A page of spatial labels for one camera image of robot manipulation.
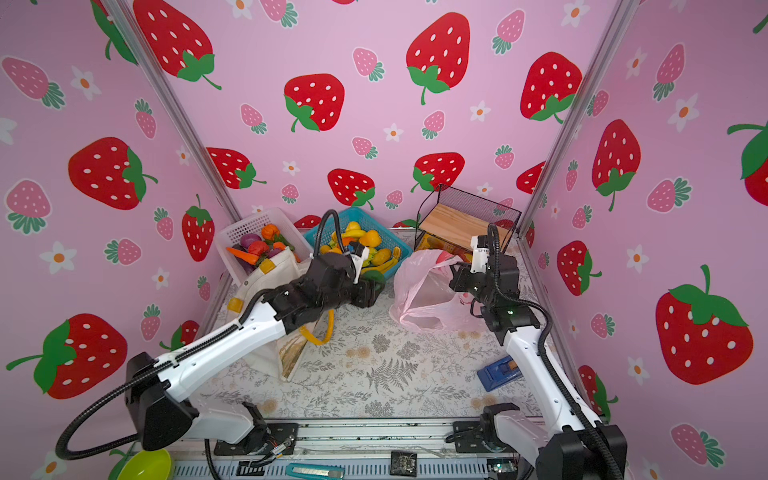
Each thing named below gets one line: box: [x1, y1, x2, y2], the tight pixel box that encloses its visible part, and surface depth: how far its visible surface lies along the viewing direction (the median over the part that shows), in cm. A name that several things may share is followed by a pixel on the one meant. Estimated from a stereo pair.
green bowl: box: [109, 448, 174, 480], surface depth 70 cm
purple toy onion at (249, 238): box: [240, 233, 262, 249], surface depth 113 cm
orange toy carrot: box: [226, 247, 259, 265], surface depth 107 cm
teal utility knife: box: [285, 463, 346, 480], surface depth 71 cm
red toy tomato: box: [248, 240, 269, 256], surface depth 109 cm
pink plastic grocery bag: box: [389, 249, 486, 331], surface depth 74 cm
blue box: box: [477, 355, 524, 393], surface depth 82 cm
